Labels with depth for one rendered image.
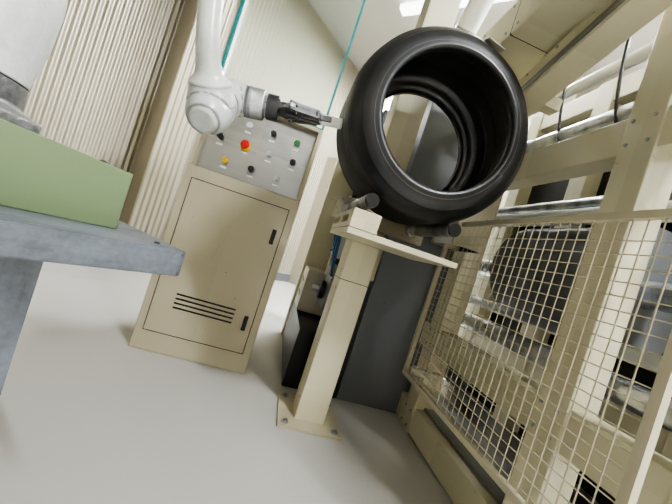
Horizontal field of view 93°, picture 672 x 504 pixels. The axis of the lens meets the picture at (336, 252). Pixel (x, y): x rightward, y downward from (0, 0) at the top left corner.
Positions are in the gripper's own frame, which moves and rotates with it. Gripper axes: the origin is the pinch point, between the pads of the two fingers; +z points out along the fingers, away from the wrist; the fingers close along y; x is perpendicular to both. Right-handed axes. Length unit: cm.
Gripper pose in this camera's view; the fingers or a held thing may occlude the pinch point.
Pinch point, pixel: (331, 121)
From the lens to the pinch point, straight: 108.8
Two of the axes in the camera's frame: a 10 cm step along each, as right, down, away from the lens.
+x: -1.7, 9.8, 0.3
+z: 9.7, 1.6, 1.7
